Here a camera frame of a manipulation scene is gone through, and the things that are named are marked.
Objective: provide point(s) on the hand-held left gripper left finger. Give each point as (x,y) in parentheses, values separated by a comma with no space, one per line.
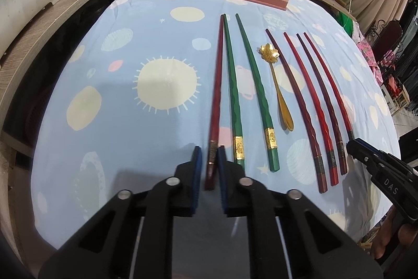
(196,181)

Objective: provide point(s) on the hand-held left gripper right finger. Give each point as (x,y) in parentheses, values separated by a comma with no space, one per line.
(222,181)

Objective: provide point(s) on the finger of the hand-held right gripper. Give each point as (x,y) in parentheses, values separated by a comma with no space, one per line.
(372,149)
(356,150)

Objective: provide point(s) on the dark maroon chopstick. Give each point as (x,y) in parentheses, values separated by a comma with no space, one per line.
(318,168)
(341,161)

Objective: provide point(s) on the gold flower spoon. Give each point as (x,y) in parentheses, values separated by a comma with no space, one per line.
(281,96)

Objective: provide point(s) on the dark red silver-banded chopstick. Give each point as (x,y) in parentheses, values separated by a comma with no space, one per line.
(216,86)

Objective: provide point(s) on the person's right hand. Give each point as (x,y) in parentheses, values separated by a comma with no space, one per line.
(396,239)

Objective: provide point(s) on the pink floral clothing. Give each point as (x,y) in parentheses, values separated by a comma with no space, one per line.
(370,56)

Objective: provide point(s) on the green chopstick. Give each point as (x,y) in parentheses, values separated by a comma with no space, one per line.
(258,86)
(232,86)

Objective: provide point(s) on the dark metal chair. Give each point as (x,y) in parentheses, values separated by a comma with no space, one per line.
(388,37)

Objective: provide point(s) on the green bag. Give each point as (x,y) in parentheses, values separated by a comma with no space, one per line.
(344,22)

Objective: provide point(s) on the beige countertop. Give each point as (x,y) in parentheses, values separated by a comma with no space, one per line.
(321,2)

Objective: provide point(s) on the blue printed tablecloth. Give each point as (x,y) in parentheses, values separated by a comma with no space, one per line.
(130,24)

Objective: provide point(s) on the grey wooden counter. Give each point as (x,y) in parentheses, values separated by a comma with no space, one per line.
(65,20)

